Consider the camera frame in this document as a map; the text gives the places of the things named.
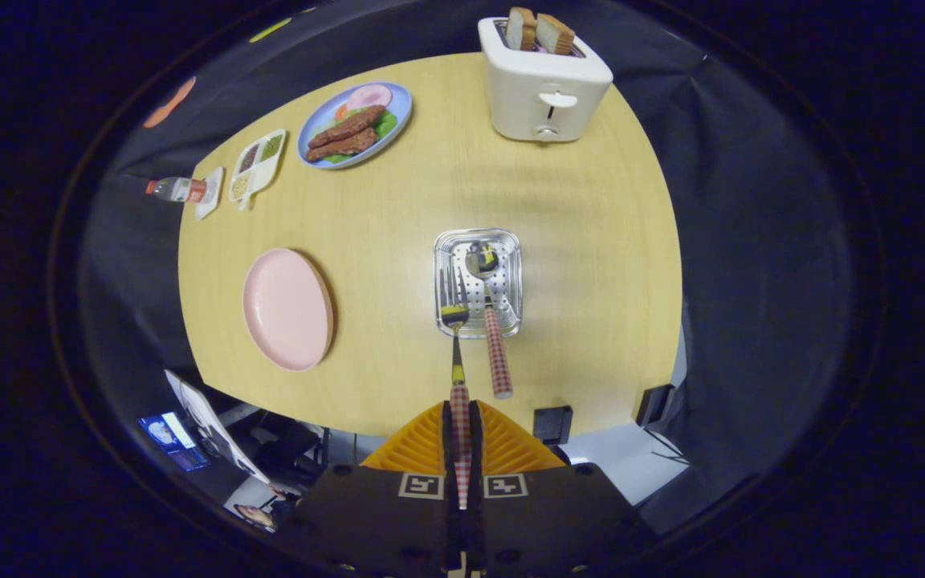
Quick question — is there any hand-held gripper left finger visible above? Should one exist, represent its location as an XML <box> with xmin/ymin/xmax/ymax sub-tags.
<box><xmin>290</xmin><ymin>400</ymin><xmax>454</xmax><ymax>576</ymax></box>

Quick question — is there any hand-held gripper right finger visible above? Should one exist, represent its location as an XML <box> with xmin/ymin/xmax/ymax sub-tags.
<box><xmin>471</xmin><ymin>400</ymin><xmax>656</xmax><ymax>576</ymax></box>

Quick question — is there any fork with red checked handle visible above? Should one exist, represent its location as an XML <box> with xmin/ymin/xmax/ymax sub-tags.
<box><xmin>439</xmin><ymin>269</ymin><xmax>473</xmax><ymax>511</ymax></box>

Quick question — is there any spoon with red checked handle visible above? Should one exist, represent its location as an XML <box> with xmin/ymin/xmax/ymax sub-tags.
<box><xmin>466</xmin><ymin>242</ymin><xmax>515</xmax><ymax>401</ymax></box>

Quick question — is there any small black box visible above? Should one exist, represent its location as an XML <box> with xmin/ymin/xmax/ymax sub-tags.
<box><xmin>636</xmin><ymin>384</ymin><xmax>676</xmax><ymax>428</ymax></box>
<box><xmin>532</xmin><ymin>405</ymin><xmax>574</xmax><ymax>446</ymax></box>

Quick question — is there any metal perforated basket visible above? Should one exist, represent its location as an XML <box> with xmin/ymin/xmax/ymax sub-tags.
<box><xmin>433</xmin><ymin>228</ymin><xmax>524</xmax><ymax>340</ymax></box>

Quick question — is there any pink plate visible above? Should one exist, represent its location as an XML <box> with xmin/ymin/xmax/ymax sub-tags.
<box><xmin>242</xmin><ymin>247</ymin><xmax>335</xmax><ymax>372</ymax></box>

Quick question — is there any white board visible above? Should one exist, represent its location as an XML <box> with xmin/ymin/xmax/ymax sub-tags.
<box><xmin>164</xmin><ymin>369</ymin><xmax>271</xmax><ymax>485</ymax></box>

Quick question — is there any blue lit screen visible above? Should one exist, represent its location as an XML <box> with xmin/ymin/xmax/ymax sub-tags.
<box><xmin>138</xmin><ymin>412</ymin><xmax>210</xmax><ymax>473</ymax></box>

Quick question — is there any brown meat strip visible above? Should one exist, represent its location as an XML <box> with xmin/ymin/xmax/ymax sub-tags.
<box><xmin>305</xmin><ymin>127</ymin><xmax>379</xmax><ymax>163</ymax></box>
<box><xmin>308</xmin><ymin>105</ymin><xmax>387</xmax><ymax>150</ymax></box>

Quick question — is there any green lettuce leaf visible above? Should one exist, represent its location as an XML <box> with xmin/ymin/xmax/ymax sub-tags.
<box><xmin>322</xmin><ymin>108</ymin><xmax>399</xmax><ymax>165</ymax></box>

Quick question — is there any white divided tray with beans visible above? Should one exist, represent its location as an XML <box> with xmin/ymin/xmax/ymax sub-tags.
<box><xmin>228</xmin><ymin>128</ymin><xmax>287</xmax><ymax>211</ymax></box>

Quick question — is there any white square coaster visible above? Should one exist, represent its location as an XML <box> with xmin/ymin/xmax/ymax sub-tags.
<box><xmin>194</xmin><ymin>166</ymin><xmax>225</xmax><ymax>221</ymax></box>

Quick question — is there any blue plate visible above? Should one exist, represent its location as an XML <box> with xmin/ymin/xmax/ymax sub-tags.
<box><xmin>296</xmin><ymin>81</ymin><xmax>414</xmax><ymax>170</ymax></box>

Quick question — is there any white toaster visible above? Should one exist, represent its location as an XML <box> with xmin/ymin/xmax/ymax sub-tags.
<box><xmin>478</xmin><ymin>18</ymin><xmax>614</xmax><ymax>144</ymax></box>

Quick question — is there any pink ham slice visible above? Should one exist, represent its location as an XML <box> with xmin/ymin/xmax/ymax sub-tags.
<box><xmin>345</xmin><ymin>84</ymin><xmax>393</xmax><ymax>112</ymax></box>

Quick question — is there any clear water bottle red label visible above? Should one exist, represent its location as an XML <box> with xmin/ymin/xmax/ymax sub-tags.
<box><xmin>145</xmin><ymin>177</ymin><xmax>208</xmax><ymax>203</ymax></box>

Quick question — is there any toast slice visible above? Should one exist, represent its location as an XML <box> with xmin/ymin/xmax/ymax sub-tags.
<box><xmin>505</xmin><ymin>6</ymin><xmax>538</xmax><ymax>51</ymax></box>
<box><xmin>536</xmin><ymin>13</ymin><xmax>577</xmax><ymax>55</ymax></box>

